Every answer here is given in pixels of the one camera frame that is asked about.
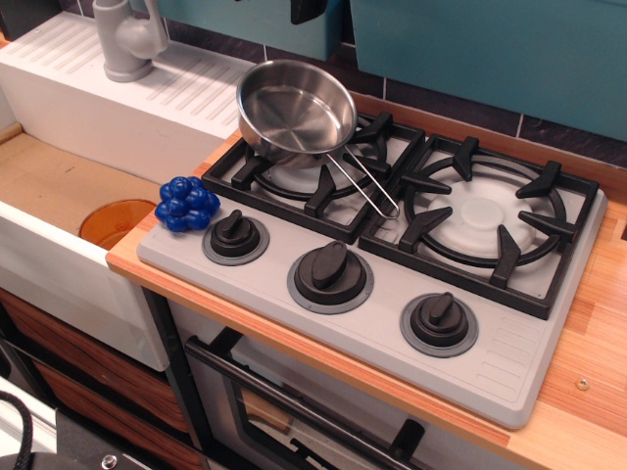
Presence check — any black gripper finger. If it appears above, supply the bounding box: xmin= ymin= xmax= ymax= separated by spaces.
xmin=290 ymin=0 xmax=326 ymax=24

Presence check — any black stove knob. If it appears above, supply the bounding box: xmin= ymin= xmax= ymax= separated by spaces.
xmin=287 ymin=241 xmax=374 ymax=315
xmin=400 ymin=292 xmax=479 ymax=358
xmin=202 ymin=210 xmax=270 ymax=266

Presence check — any stainless steel pan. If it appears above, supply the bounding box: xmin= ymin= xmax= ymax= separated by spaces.
xmin=236 ymin=60 xmax=400 ymax=219

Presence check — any blue toy blueberry cluster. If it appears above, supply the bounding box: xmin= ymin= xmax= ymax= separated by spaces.
xmin=154 ymin=176 xmax=220 ymax=233

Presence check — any black right burner grate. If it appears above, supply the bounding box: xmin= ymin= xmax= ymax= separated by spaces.
xmin=359 ymin=135 xmax=606 ymax=320

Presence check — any black middle stove knob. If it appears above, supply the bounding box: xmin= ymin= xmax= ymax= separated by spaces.
xmin=287 ymin=241 xmax=374 ymax=315

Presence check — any orange plastic bowl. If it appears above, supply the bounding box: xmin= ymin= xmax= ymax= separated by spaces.
xmin=78 ymin=199 xmax=157 ymax=250

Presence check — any black left stove knob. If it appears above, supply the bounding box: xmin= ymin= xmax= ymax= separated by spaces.
xmin=202 ymin=210 xmax=270 ymax=266

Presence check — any black right stove knob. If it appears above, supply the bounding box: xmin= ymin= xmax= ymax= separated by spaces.
xmin=400 ymin=292 xmax=479 ymax=358

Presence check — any grey toy stove top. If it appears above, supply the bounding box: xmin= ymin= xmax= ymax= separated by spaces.
xmin=137 ymin=114 xmax=607 ymax=428

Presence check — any white toy sink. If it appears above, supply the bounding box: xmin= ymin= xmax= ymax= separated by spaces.
xmin=1 ymin=13 xmax=250 ymax=371

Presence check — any grey toy faucet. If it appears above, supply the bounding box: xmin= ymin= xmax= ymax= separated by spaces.
xmin=93 ymin=0 xmax=169 ymax=82

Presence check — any black left burner grate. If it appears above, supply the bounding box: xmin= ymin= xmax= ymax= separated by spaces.
xmin=202 ymin=112 xmax=425 ymax=244

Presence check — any oven door with handle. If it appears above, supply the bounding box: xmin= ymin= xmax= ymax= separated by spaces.
xmin=184 ymin=328 xmax=503 ymax=469

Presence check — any black burner grate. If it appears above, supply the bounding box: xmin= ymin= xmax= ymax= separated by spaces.
xmin=359 ymin=135 xmax=606 ymax=320
xmin=202 ymin=112 xmax=425 ymax=244

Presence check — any black braided cable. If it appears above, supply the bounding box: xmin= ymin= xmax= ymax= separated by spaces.
xmin=0 ymin=390 xmax=35 ymax=470

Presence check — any wooden drawer cabinet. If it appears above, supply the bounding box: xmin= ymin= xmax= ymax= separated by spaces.
xmin=1 ymin=291 xmax=208 ymax=469

